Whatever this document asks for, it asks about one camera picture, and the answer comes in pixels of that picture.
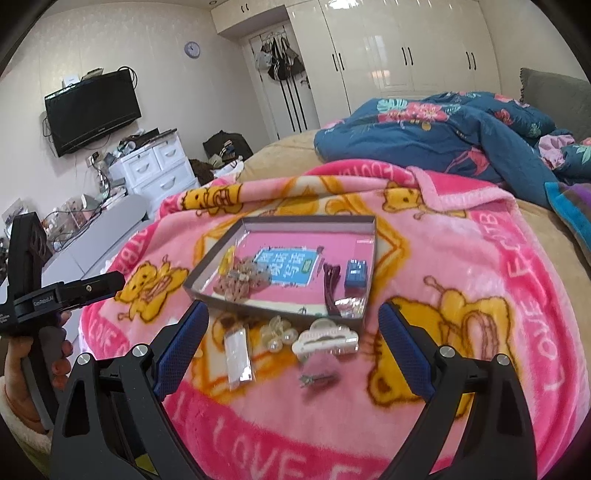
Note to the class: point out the black bag on floor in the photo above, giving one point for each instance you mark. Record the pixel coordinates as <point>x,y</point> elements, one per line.
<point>224,148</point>

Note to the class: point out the striped colourful pillow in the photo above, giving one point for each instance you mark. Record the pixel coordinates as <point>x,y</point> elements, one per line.
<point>572,204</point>

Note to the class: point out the white earring card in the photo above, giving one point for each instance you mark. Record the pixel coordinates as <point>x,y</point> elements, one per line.
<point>237,356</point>

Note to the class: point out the white drawer cabinet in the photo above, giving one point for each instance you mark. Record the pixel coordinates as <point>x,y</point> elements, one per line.
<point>157,170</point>

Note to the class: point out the grey bed headboard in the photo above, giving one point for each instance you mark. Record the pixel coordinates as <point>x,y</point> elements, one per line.
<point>563,98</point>

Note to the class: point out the clear pearl hair clips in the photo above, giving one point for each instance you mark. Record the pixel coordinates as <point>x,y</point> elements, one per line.
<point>277,333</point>

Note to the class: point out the pink bear fleece blanket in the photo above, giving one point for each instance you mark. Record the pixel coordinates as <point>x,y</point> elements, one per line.
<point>314,392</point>

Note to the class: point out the blue floral quilt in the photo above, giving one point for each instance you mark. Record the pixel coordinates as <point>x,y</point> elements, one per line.
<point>475,134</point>

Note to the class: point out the pink pompom hair clip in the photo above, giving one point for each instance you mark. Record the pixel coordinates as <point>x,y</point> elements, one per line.
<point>319,370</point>

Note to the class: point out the maroon oval hair clip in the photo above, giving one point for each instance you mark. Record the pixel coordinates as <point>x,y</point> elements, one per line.
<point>331,281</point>

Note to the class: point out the white wardrobe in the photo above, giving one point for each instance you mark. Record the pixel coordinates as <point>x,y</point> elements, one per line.
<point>354,51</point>

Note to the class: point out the grey desk top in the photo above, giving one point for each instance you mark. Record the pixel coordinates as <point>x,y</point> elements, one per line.
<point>87,254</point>

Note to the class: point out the black wall television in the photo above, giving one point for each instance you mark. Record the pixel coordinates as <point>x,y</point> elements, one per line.
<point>90,109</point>

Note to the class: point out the beige bed sheet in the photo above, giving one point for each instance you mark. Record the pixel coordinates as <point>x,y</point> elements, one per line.
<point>288,157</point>

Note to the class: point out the round wall clock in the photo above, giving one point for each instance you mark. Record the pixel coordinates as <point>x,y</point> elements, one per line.
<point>192,50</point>

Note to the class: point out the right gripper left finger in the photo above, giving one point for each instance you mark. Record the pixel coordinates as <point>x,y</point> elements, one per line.
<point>112,423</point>

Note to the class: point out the small blue box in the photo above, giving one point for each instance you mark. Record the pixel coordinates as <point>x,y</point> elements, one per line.
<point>356,274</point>

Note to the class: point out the hanging bags on door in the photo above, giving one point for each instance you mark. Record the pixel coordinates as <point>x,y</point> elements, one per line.
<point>280,61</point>

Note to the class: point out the speckled bow hair clip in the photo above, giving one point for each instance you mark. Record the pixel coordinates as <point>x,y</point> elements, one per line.
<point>240,277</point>

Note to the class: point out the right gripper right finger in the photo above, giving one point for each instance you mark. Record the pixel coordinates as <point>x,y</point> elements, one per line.
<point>498,440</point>

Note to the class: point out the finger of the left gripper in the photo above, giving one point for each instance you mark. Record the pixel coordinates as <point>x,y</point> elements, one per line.
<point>85,292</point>

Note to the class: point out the grey cardboard box tray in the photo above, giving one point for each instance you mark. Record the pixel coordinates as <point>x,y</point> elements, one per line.
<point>300,224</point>

